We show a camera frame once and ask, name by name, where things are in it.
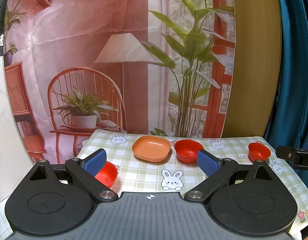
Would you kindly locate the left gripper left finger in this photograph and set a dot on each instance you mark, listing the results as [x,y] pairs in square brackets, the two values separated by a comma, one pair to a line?
[83,172]

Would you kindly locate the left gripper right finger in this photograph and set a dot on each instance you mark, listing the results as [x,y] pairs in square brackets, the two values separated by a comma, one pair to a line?
[218,172]

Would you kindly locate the small red bowl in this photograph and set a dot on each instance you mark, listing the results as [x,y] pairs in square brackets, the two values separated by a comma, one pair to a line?
[258,151]

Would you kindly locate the orange square plate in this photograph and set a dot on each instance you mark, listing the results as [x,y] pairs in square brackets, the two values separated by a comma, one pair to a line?
[151,148]

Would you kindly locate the teal curtain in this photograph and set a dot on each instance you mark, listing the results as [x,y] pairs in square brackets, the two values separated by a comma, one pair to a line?
[288,123]

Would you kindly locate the green plaid bunny tablecloth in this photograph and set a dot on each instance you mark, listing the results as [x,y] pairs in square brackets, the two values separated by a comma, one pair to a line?
[135,175]

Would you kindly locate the yellow wooden panel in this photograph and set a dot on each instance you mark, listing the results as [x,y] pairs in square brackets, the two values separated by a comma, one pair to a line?
[256,67]

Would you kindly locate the printed room backdrop cloth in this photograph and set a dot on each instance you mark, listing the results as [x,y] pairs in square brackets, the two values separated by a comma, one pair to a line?
[157,67]

